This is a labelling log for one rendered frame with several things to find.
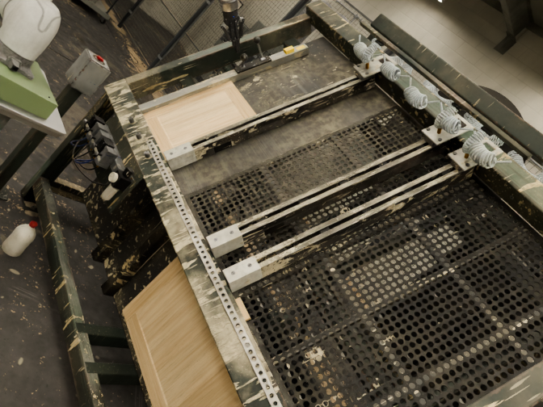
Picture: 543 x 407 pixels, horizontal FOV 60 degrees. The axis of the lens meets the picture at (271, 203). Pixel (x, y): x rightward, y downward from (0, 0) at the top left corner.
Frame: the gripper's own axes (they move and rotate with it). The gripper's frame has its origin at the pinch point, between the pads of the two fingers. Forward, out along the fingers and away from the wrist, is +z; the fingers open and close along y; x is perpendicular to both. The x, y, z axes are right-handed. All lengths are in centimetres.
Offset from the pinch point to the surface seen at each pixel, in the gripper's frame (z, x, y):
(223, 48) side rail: 10.7, -17.7, 2.1
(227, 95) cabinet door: 14.1, 16.9, 14.8
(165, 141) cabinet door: 14, 32, 53
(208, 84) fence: 11.6, 6.1, 20.3
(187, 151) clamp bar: 8, 50, 47
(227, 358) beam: 11, 143, 67
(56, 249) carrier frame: 46, 38, 121
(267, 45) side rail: 18.5, -17.4, -24.3
